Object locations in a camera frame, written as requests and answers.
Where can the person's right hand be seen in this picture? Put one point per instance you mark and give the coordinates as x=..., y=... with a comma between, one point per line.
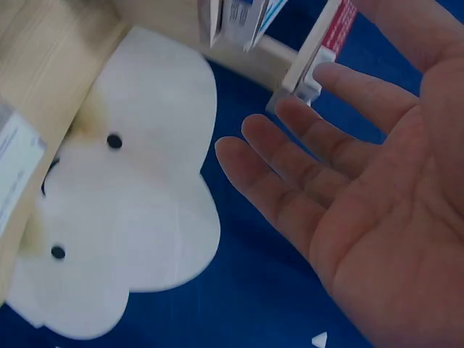
x=391, y=203

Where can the person's right thumb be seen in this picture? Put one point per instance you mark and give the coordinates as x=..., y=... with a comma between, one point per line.
x=409, y=32

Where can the red and white carton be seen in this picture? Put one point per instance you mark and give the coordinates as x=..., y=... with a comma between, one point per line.
x=320, y=47

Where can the white and blue carton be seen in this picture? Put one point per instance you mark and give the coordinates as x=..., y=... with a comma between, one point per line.
x=250, y=20

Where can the plain white carton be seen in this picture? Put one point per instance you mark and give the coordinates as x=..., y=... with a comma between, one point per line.
x=208, y=20

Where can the white carton with grey print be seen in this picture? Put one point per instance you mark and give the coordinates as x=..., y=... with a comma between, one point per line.
x=16, y=163

